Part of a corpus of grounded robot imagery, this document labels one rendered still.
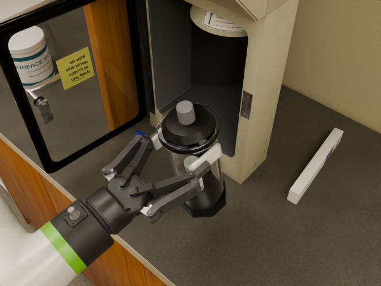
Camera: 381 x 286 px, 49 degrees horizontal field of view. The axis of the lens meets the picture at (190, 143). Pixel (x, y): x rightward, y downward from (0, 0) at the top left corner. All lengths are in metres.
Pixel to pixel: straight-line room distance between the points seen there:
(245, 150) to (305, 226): 0.23
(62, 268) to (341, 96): 0.94
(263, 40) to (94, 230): 0.43
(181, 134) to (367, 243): 0.54
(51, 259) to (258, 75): 0.48
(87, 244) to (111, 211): 0.06
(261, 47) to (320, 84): 0.57
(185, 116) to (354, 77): 0.68
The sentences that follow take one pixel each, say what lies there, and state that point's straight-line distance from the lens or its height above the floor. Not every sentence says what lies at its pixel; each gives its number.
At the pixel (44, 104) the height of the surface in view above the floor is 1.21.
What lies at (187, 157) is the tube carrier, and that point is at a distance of 0.69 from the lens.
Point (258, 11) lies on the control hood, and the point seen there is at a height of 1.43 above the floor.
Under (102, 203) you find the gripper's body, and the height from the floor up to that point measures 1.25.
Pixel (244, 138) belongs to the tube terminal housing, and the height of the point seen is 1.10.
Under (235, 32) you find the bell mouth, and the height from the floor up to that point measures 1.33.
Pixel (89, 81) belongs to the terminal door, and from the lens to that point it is 0.95.
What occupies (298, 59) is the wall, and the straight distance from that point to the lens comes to 1.31.
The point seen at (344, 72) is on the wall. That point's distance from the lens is 1.26.
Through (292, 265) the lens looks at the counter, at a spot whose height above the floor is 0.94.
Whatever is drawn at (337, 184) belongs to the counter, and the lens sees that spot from 1.11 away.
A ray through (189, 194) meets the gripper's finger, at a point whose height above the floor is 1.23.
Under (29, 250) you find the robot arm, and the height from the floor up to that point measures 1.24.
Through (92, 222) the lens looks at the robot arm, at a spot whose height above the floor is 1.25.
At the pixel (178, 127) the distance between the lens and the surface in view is 0.68.
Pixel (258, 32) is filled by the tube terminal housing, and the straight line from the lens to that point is 0.76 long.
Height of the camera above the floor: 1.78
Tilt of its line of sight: 48 degrees down
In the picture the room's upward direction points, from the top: straight up
